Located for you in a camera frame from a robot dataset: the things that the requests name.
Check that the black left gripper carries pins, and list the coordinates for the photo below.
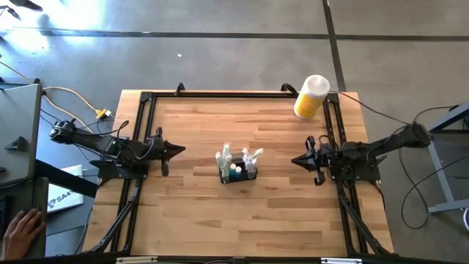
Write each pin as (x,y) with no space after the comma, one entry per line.
(154,150)

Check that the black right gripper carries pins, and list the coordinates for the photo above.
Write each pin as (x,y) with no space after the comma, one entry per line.
(323,159)

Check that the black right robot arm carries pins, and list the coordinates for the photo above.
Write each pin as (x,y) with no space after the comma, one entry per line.
(384,146)

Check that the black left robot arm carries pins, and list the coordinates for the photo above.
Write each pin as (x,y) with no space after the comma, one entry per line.
(91,141)

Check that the black diagonal beam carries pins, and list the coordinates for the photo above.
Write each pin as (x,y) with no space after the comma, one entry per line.
(66,179)

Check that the white printed sign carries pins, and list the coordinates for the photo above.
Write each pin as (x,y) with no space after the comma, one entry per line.
(66,194)

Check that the grey metal stand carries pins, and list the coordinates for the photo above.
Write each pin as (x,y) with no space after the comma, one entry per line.
(439,157)

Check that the grey side table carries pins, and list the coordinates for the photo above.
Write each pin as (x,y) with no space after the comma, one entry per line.
(18,128)

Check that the white shoe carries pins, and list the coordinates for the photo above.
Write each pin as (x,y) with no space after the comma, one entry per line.
(466,220)

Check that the person's hand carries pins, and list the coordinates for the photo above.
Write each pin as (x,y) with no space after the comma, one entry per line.
(20,234)

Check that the black chair base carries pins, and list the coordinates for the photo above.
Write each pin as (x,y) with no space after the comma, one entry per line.
(25,4)

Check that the black aluminium table frame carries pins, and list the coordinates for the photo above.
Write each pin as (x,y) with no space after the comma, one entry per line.
(238,94)

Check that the small black bracket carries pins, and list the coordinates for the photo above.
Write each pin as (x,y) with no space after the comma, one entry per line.
(16,143)

